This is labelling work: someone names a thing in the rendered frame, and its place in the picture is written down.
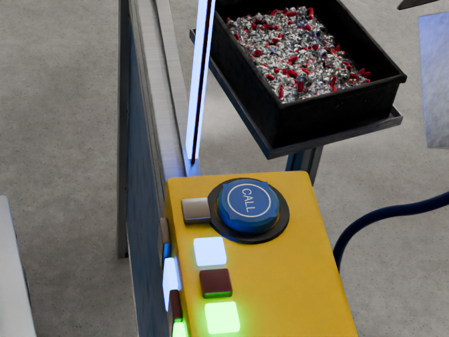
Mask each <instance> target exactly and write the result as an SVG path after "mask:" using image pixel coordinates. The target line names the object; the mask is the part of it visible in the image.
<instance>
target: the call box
mask: <svg viewBox="0 0 449 337"><path fill-rule="evenodd" d="M242 179H249V180H254V181H259V182H265V181H267V182H268V185H269V187H270V188H271V189H272V190H273V191H274V192H275V194H276V195H277V197H278V200H279V212H278V216H277V220H276V221H275V224H274V225H273V226H272V227H271V228H270V229H268V230H267V231H265V232H262V233H259V234H254V235H251V234H243V233H238V232H236V231H233V230H231V229H229V228H228V227H227V226H226V225H224V224H223V222H222V221H221V220H220V218H219V217H218V213H217V203H218V196H219V193H220V192H221V190H222V189H223V185H222V184H229V183H231V182H233V181H237V180H242ZM199 197H207V198H208V201H209V205H210V211H211V215H212V220H211V222H210V223H195V224H184V221H183V216H182V209H181V204H180V203H181V200H182V199H187V198H199ZM163 218H167V219H168V224H169V228H170V237H171V242H172V244H171V252H170V258H173V259H174V264H175V269H176V277H177V282H178V289H177V290H178V291H179V296H180V304H181V309H182V323H183V324H184V331H185V336H186V337H358V335H357V330H356V328H355V324H354V321H353V318H352V315H351V311H350V309H349V304H348V302H347V298H346V295H345V292H344V288H343V285H342V282H341V278H340V276H339V272H338V269H337V266H336V262H335V259H334V256H333V252H332V250H331V246H330V243H329V239H328V236H327V233H326V230H325V226H324V224H323V219H322V217H321V213H320V210H319V207H318V204H317V200H316V198H315V193H314V191H313V187H312V184H311V180H310V178H309V174H308V173H307V172H306V171H281V172H269V173H245V174H231V175H207V176H195V177H172V178H170V179H168V180H167V182H166V186H165V196H164V214H163ZM209 237H222V240H223V244H224V250H225V254H226V257H227V260H226V263H225V264H219V265H201V266H199V265H198V264H197V262H196V254H195V250H194V240H195V239H199V238H209ZM224 268H227V269H228V270H229V273H230V277H231V283H232V287H233V294H232V296H231V297H224V298H208V299H204V298H203V296H202V290H201V285H200V278H199V273H200V271H201V270H206V269H224ZM222 302H234V303H235V304H236V307H237V314H238V317H239V324H240V328H239V331H238V332H225V333H217V334H210V333H209V331H208V324H207V321H206V313H205V306H206V304H213V303H222Z"/></svg>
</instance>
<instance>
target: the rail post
mask: <svg viewBox="0 0 449 337"><path fill-rule="evenodd" d="M128 14H129V1H128V0H118V133H117V219H116V247H117V254H118V259H120V258H125V257H129V255H128V242H127V235H126V226H125V212H126V190H125V187H126V144H127V111H126V110H127V102H128V42H129V21H128Z"/></svg>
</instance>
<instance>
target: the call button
mask: <svg viewBox="0 0 449 337"><path fill-rule="evenodd" d="M222 185H223V189H222V190H221V192H220V193H219V196H218V203H217V213H218V217H219V218H220V220H221V221H222V222H223V224H224V225H226V226H227V227H228V228H229V229H231V230H233V231H236V232H238V233H243V234H251V235H254V234H259V233H262V232H265V231H267V230H268V229H270V228H271V227H272V226H273V225H274V224H275V221H276V220H277V216H278V212H279V200H278V197H277V195H276V194H275V192H274V191H273V190H272V189H271V188H270V187H269V185H268V182H267V181H265V182H259V181H254V180H249V179H242V180H237V181H233V182H231V183H229V184H222Z"/></svg>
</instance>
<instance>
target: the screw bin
mask: <svg viewBox="0 0 449 337"><path fill-rule="evenodd" d="M304 3H307V4H308V6H310V7H312V8H313V11H314V12H315V14H316V15H317V16H318V18H320V20H321V21H322V22H323V23H324V25H325V26H326V27H327V28H328V30H330V32H331V33H332V34H333V36H334V37H335V38H336V40H337V41H338V42H339V43H340V44H341V45H342V47H343V48H344V49H345V50H346V52H347V53H348V54H349V55H350V56H351V58H352V59H353V60H354V61H355V63H356V64H357V65H358V66H359V67H360V68H361V69H362V68H364V69H365V72H371V75H370V76H368V78H369V79H370V80H371V82H368V83H365V84H360V85H358V86H353V87H350V88H345V89H342V90H337V91H334V92H329V93H326V94H321V95H318V96H313V97H310V98H305V99H302V100H297V101H294V102H289V103H286V104H284V103H282V102H281V101H280V99H278V97H277V95H276V94H275V93H274V91H273V90H272V88H271V87H270V85H269V84H268V83H267V81H266V80H265V79H264V77H263V76H262V74H261V73H260V71H259V70H258V69H257V67H256V66H255V64H254V63H253V62H252V60H251V59H250V57H249V56H248V55H247V53H246V52H245V50H244V49H243V48H242V46H241V45H240V43H239V42H238V41H237V39H236V38H235V36H234V35H233V34H232V32H231V31H230V29H229V28H228V27H227V25H226V24H225V22H224V21H223V20H226V19H227V17H229V18H230V19H234V18H238V17H242V16H247V15H254V14H257V13H264V12H268V11H273V10H276V9H282V8H285V7H292V6H295V5H300V4H304ZM209 54H210V56H211V58H212V59H213V60H214V62H215V64H216V65H217V66H218V68H219V70H220V71H221V72H222V74H223V76H224V77H225V78H226V80H227V82H228V83H229V84H230V86H231V88H232V89H233V90H234V92H235V94H236V95H237V96H238V98H239V100H240V101H241V102H242V104H243V106H244V107H245V108H246V110H247V112H248V113H249V114H250V116H251V118H252V119H253V120H254V122H255V124H256V125H257V126H258V128H259V130H260V131H261V132H262V134H263V136H264V137H265V138H266V140H267V142H268V143H269V144H270V146H271V148H273V149H276V148H280V147H283V146H288V145H291V144H295V143H298V142H303V141H306V140H311V139H314V138H318V137H320V136H325V135H328V134H333V133H335V132H340V131H342V130H347V129H350V128H355V127H357V126H362V125H364V124H369V123H372V122H377V121H379V120H384V119H386V118H388V117H389V115H390V112H391V109H392V106H393V103H394V100H395V97H396V94H397V91H398V88H399V85H400V84H404V83H406V80H407V75H406V74H405V73H403V71H401V69H400V68H399V67H398V66H397V65H396V63H395V62H394V61H393V60H392V58H391V57H390V56H389V55H388V54H387V53H386V52H385V51H384V50H383V48H382V47H381V46H380V45H379V44H378V42H377V41H376V40H375V39H374V38H373V37H372V36H371V35H370V34H369V32H368V31H367V30H366V29H365V27H364V26H363V25H362V24H361V23H360V22H359V21H358V20H357V19H356V18H355V16H354V15H353V14H352V13H351V11H350V10H349V9H348V8H347V7H346V6H345V5H344V4H343V3H342V1H341V0H215V4H214V16H213V23H212V34H211V41H210V52H209Z"/></svg>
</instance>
